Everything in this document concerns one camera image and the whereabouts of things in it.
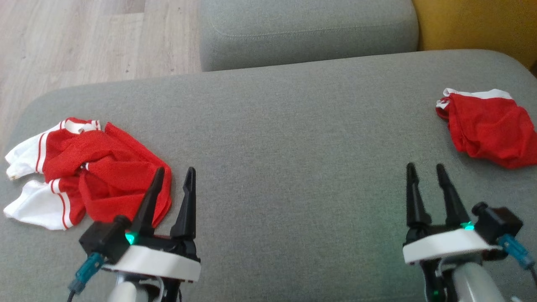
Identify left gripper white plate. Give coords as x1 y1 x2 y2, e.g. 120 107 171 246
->
103 167 201 302

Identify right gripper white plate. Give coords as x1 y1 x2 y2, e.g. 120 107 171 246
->
403 163 504 302

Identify red jersey white sleeves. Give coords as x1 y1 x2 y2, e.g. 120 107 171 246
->
3 117 172 230

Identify red shorts white trim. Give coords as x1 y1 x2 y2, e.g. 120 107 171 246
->
435 88 537 169

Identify grey fabric sofa seat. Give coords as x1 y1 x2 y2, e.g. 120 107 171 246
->
0 49 537 302

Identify yellow cushion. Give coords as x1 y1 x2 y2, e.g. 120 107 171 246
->
413 0 537 72

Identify grey fabric sofa cushion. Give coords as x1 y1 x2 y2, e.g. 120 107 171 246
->
198 0 419 72

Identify left black cable teal plug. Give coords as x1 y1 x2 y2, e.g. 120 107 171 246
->
66 253 104 302

